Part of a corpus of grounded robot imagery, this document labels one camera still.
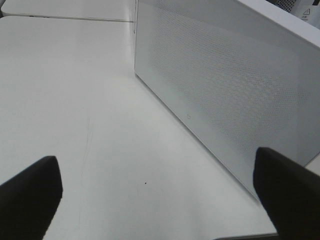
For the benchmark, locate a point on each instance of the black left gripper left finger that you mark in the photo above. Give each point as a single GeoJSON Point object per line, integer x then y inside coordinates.
{"type": "Point", "coordinates": [29, 200]}

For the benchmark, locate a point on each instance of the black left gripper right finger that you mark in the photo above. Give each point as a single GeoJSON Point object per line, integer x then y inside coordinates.
{"type": "Point", "coordinates": [289, 193]}

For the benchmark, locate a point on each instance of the white microwave door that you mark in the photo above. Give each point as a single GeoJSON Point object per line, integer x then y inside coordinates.
{"type": "Point", "coordinates": [240, 74]}

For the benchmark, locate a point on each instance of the white warning label sticker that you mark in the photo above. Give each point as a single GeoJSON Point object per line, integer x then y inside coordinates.
{"type": "Point", "coordinates": [306, 13]}

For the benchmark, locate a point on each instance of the white microwave oven body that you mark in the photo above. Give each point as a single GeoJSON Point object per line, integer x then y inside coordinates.
{"type": "Point", "coordinates": [293, 6]}

